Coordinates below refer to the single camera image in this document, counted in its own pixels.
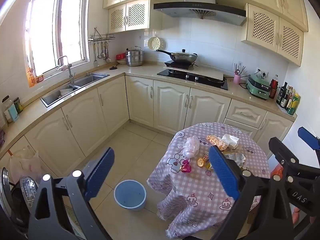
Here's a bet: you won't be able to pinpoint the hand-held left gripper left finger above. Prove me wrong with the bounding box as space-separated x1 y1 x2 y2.
27 147 115 240

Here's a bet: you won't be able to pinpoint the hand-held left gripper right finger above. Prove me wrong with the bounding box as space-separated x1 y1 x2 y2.
209 146 294 240

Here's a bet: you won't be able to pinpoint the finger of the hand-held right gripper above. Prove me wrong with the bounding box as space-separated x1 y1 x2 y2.
297 127 320 152
269 137 320 184

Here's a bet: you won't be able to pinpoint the translucent plastic bag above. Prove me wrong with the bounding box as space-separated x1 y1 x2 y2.
177 135 200 158

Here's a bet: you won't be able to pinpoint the blue plastic bucket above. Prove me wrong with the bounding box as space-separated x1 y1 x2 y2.
114 179 147 212

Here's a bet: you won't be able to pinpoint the person's right hand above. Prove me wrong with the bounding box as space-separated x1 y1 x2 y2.
292 206 317 225

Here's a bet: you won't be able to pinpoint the orange plastic object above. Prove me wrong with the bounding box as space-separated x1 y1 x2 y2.
270 164 283 177

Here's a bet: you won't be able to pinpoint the silver foil wrapper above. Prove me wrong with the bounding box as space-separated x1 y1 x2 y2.
224 151 248 169

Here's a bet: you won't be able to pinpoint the gold foil wrapper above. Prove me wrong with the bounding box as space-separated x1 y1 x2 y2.
197 153 210 167

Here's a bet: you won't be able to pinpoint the gold orange snack wrapper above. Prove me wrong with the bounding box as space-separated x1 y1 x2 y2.
206 134 229 151

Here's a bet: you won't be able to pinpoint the magenta foil wrapper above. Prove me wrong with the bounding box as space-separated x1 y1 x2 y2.
180 160 192 173

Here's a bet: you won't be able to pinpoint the row of condiment bottles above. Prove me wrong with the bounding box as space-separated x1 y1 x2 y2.
269 74 302 116

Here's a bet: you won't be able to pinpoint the cream lower cabinets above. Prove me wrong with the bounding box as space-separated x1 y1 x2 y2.
0 75 294 180

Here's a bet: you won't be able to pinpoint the green electric cooker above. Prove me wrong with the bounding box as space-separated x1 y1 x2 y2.
245 74 272 100

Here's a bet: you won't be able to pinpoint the hanging white plastic bag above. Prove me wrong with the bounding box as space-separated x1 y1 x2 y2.
6 148 42 184

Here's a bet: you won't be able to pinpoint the black kitchen appliance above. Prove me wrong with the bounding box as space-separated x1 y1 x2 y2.
0 167 39 234

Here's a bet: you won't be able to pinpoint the stainless steel sink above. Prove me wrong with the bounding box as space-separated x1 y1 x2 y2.
40 72 110 108

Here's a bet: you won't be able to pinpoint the metal faucet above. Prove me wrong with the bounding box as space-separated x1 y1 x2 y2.
56 55 76 85

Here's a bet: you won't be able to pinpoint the large lattice door cabinet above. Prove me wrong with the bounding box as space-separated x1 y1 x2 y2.
241 3 304 67

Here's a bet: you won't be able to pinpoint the orange package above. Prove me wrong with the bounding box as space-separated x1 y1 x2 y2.
26 67 44 88

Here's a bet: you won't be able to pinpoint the jar with black lid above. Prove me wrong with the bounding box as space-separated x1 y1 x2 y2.
2 95 13 123

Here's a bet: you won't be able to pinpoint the stainless steamer pot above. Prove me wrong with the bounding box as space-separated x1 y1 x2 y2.
125 46 145 67

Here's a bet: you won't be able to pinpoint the wok with lid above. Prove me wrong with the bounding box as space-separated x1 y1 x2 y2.
156 49 198 64

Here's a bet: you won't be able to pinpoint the metal hanging rack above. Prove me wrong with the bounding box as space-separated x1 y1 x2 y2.
88 27 116 42

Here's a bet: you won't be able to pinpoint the cream perforated plate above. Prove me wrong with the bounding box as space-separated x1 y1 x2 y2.
147 36 165 51

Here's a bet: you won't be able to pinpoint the kitchen window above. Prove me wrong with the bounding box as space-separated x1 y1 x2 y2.
24 0 90 77

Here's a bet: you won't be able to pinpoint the small lattice door cabinet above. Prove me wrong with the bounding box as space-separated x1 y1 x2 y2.
108 0 150 33

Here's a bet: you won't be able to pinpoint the range hood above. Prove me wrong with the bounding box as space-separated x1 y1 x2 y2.
153 0 247 26

